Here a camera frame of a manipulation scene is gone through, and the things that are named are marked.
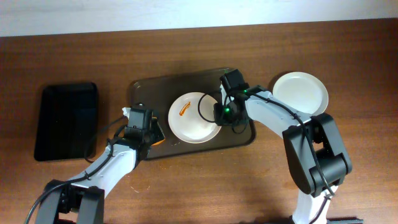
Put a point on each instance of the black rectangular tray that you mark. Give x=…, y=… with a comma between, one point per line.
x=68, y=120

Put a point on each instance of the white plate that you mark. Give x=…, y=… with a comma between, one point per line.
x=191, y=118
x=325, y=102

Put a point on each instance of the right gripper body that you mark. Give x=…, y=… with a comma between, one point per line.
x=222, y=115

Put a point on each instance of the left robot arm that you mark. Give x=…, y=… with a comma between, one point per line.
x=85, y=193

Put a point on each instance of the dark brown serving tray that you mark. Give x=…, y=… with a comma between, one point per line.
x=159, y=93

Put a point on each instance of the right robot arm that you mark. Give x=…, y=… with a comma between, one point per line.
x=316, y=155

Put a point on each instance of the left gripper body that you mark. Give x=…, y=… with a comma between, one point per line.
x=157, y=132

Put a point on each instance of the green orange sponge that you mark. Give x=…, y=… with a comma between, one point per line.
x=157, y=143

